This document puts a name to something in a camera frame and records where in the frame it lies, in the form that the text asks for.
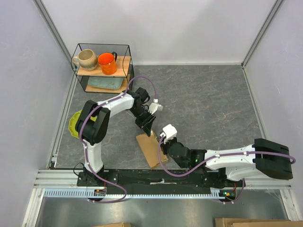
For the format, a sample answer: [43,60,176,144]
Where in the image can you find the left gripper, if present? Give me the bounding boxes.
[128,106,156,136]

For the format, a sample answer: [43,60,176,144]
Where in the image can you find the brown cardboard express box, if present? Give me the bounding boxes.
[136,131,160,169]

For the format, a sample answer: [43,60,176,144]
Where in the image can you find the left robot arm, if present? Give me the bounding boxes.
[75,88,163,186]

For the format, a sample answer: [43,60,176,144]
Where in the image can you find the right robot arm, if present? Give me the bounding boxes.
[158,137,296,186]

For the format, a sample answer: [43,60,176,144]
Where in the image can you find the light green tray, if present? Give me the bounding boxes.
[88,77,124,90]

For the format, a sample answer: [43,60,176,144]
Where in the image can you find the yellow-green dotted plate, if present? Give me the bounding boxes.
[68,110,97,139]

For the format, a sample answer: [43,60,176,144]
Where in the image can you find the orange mug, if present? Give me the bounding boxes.
[98,52,117,75]

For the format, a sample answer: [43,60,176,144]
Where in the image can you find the cardboard piece bottom centre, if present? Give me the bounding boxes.
[94,222,132,227]

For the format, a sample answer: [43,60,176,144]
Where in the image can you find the beige ceramic mug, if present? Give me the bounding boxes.
[72,49,98,71]

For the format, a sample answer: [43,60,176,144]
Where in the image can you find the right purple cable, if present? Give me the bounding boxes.
[158,136,296,204]

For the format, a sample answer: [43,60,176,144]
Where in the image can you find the purple cable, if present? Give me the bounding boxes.
[79,75,159,204]
[158,136,296,204]

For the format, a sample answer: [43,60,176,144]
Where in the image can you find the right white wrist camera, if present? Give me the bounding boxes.
[160,124,178,144]

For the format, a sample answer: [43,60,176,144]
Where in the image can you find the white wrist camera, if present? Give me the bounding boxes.
[148,98,163,114]
[160,124,178,144]

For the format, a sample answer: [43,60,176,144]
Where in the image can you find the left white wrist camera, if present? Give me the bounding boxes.
[148,98,163,114]

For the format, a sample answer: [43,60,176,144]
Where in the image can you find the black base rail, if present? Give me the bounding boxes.
[77,168,247,196]

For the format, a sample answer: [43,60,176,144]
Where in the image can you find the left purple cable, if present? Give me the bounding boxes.
[79,75,159,204]

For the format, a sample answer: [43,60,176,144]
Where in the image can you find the black wire wooden shelf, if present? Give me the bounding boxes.
[71,43,134,94]

